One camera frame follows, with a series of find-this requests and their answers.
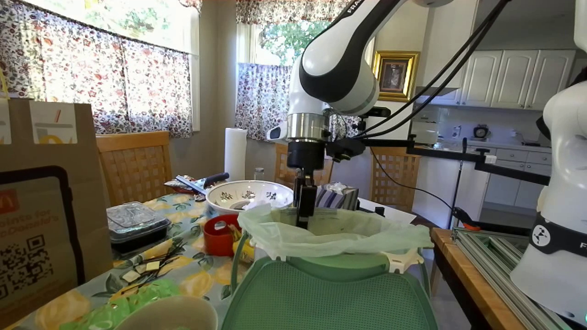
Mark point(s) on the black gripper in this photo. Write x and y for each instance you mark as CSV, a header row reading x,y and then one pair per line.
x,y
305,157

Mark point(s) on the pale green bin liner bag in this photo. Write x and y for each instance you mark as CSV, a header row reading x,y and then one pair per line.
x,y
294,241

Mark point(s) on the white and green bin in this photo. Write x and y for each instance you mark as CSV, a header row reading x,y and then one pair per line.
x,y
324,300

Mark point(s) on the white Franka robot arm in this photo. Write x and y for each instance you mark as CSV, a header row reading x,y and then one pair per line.
x,y
337,67

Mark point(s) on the striped grey box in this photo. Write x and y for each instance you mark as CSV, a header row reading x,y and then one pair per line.
x,y
337,197

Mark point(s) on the white floral ceramic bowl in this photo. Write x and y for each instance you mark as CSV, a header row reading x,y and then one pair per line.
x,y
245,195

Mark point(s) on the yellow banana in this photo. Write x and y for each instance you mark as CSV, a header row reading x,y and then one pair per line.
x,y
245,252

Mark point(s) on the white paper towel roll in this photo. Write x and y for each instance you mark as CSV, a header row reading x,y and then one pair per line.
x,y
236,153

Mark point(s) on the red plastic cup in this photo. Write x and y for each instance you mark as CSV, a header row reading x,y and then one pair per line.
x,y
217,241

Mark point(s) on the floral window curtain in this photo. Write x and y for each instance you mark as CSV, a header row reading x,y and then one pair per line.
x,y
263,102
122,80

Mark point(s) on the lemon print tablecloth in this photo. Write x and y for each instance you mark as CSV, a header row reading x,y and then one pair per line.
x,y
190,276

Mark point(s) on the gold framed picture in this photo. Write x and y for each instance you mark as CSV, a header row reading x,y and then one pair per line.
x,y
397,76

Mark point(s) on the plain white bowl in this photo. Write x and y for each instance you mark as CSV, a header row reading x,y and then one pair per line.
x,y
166,315

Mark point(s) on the floral curtain valance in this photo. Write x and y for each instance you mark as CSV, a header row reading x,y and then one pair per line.
x,y
287,12

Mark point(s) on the white lower kitchen cabinets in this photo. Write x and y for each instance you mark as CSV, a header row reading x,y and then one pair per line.
x,y
515,184

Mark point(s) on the white kitchen cabinets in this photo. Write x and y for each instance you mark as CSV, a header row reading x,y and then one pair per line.
x,y
515,184
520,80

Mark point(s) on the crumpled green plastic bag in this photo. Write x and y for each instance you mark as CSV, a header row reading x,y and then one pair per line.
x,y
122,309

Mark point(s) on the white upper kitchen cabinets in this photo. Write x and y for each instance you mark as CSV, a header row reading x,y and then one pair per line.
x,y
520,80

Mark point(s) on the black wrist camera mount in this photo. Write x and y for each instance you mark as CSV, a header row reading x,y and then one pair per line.
x,y
346,148

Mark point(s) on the black camera on boom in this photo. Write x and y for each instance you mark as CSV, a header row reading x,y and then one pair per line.
x,y
379,113

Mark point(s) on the aluminium rail base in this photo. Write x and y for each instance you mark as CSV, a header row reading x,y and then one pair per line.
x,y
507,276

